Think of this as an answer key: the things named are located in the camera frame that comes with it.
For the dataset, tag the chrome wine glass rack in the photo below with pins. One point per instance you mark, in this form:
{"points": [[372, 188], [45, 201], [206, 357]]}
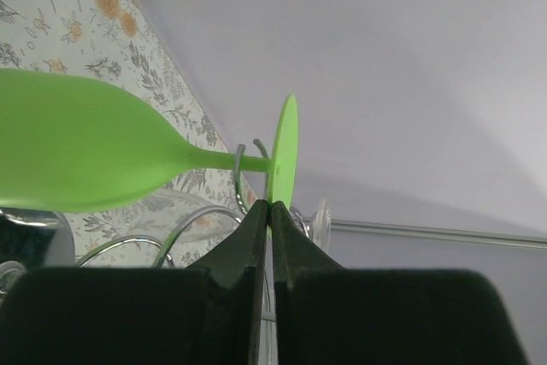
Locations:
{"points": [[168, 223]]}

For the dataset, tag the aluminium frame left post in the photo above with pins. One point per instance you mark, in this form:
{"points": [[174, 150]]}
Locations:
{"points": [[441, 234]]}

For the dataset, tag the clear wine glass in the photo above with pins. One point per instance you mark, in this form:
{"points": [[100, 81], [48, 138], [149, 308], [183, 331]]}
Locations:
{"points": [[318, 227], [10, 275]]}

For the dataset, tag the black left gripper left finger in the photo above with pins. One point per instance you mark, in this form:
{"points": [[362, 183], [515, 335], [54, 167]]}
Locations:
{"points": [[207, 313]]}

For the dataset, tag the green plastic wine glass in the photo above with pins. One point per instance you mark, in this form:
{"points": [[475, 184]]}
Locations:
{"points": [[73, 144]]}

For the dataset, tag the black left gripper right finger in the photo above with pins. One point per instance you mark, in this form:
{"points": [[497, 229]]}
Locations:
{"points": [[329, 314]]}

